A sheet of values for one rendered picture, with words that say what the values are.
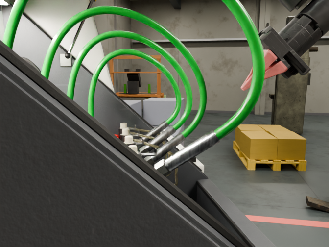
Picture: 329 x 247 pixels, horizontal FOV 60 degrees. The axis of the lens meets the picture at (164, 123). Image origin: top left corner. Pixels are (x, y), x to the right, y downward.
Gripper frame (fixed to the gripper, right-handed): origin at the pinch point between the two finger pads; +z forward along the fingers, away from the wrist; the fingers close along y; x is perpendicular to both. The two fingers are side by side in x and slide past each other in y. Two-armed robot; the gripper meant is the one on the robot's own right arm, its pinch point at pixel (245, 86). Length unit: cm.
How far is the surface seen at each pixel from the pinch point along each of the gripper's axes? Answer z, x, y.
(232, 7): -3.0, 17.8, 10.9
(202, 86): 5.4, -5.2, 5.0
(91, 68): 23.3, -25.7, 28.7
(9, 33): 20.0, 12.4, 31.2
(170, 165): 16.0, 16.8, 2.2
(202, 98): 7.1, -5.2, 3.2
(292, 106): -105, -556, -197
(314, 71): -280, -872, -268
